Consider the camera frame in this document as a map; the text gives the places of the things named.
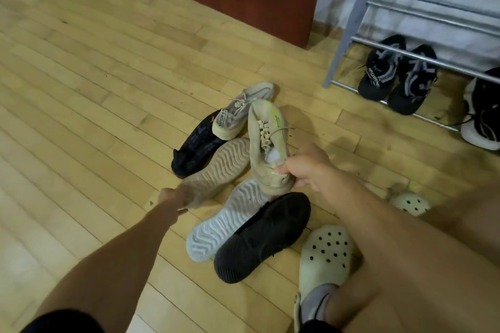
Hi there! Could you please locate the grey sock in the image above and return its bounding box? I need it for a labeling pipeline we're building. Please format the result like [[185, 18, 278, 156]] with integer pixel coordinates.
[[301, 283, 340, 324]]

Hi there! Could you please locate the person's right hand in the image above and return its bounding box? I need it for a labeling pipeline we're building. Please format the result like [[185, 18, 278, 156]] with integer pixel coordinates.
[[274, 141, 339, 197]]

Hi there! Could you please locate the person's left forearm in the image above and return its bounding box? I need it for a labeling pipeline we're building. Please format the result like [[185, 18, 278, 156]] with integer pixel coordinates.
[[37, 200, 184, 333]]

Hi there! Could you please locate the beige pink sneaker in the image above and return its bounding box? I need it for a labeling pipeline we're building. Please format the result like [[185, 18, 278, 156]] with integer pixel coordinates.
[[211, 82, 276, 140]]

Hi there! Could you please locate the black grey patterned sneaker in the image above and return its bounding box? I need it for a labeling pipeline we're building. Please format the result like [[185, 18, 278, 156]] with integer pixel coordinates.
[[357, 34, 408, 103], [387, 44, 438, 116]]

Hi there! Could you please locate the person's right forearm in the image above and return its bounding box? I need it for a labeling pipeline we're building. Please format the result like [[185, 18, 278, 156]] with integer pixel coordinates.
[[324, 172, 500, 333]]

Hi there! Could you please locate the black green sneaker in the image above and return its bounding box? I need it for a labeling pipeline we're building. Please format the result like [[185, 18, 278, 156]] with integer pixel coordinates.
[[460, 66, 500, 151]]

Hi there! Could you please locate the white ribbed-sole sneaker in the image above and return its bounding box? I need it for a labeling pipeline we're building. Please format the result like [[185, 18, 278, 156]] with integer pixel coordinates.
[[185, 178, 274, 263]]

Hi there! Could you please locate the person's right leg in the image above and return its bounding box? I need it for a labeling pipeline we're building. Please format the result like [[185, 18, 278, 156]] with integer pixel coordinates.
[[421, 184, 500, 251]]

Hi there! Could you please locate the cream perforated clog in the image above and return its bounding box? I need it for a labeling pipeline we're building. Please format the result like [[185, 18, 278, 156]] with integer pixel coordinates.
[[387, 192, 432, 217], [293, 225, 354, 333]]

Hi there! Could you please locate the person's left hand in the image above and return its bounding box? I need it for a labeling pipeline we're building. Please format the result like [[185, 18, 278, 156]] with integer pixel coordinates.
[[158, 184, 194, 217]]

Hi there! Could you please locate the person's left leg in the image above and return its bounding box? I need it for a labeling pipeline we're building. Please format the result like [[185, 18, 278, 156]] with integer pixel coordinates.
[[326, 258, 395, 333]]

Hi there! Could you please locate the black orange-accent sneaker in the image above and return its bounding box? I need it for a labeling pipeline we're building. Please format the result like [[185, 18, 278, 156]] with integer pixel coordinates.
[[214, 192, 312, 285], [171, 110, 235, 180]]

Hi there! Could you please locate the grey metal shoe rack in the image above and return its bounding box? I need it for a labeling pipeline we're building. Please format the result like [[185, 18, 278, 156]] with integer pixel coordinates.
[[322, 0, 500, 134]]

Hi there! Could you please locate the black shirt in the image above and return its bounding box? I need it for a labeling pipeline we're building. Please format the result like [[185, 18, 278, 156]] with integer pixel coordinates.
[[21, 308, 106, 333]]

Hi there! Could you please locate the person's leg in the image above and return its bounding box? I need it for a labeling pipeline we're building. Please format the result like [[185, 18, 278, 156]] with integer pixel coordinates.
[[326, 258, 395, 333], [421, 184, 500, 251]]

